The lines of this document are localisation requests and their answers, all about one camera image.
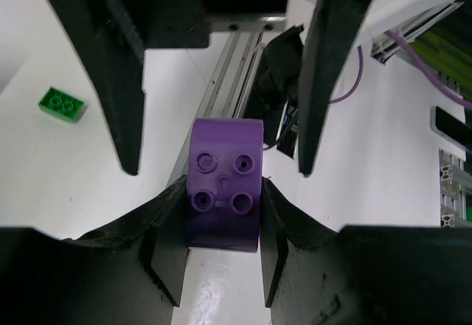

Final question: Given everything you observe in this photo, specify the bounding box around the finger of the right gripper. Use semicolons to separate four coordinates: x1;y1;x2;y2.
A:
298;0;372;176

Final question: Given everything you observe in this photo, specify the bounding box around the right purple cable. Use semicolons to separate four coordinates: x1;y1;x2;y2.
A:
327;29;472;111

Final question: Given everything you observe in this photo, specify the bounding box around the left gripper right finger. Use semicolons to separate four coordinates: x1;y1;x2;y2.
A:
260;179;471;324

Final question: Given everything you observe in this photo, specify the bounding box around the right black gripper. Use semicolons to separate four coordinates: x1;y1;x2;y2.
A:
48;0;288;175

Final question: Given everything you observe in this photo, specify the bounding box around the dark green printed lego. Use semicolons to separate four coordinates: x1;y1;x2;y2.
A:
38;87;87;123

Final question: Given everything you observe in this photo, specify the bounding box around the aluminium frame rail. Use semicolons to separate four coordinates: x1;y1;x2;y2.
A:
164;15;288;186

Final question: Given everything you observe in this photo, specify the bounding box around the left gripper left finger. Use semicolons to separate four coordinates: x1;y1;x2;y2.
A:
1;177;188;324

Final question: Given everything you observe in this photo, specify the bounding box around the purple round flower lego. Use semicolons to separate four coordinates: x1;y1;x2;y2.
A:
184;118;264;253

